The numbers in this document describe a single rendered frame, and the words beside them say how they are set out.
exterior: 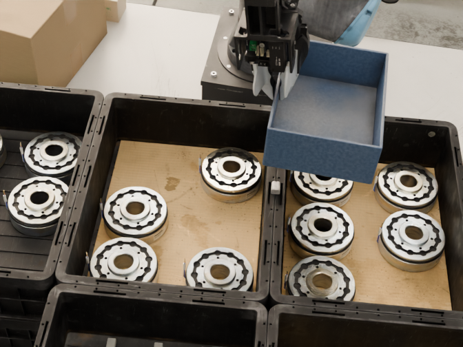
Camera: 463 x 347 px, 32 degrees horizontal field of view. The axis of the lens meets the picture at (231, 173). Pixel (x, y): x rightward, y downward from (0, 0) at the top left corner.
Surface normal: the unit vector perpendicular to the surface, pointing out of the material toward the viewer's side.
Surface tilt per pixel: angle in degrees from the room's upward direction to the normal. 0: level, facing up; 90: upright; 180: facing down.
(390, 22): 0
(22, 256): 0
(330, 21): 86
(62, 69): 90
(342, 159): 90
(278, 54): 90
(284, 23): 8
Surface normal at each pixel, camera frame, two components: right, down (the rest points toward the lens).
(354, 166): -0.18, 0.72
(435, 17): 0.04, -0.68
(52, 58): 0.94, 0.28
